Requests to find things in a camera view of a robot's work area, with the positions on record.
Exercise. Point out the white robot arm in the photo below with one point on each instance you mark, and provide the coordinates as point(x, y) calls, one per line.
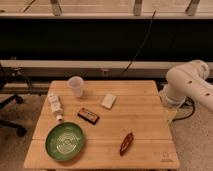
point(188, 80)

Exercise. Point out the white sponge block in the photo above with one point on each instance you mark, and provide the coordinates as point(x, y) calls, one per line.
point(108, 101)

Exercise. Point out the small dark orange box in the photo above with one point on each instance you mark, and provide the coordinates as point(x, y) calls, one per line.
point(88, 115)

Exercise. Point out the red chili pepper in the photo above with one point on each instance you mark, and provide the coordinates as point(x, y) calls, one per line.
point(126, 143)

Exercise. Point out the clear plastic measuring cup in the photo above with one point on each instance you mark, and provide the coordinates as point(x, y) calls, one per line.
point(76, 84)

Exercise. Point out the green ribbed bowl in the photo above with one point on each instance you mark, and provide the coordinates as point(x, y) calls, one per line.
point(65, 141)

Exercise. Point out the black office chair base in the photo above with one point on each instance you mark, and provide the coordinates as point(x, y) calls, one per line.
point(7, 117)

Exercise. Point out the white tube with cap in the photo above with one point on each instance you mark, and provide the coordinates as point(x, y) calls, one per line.
point(56, 106)

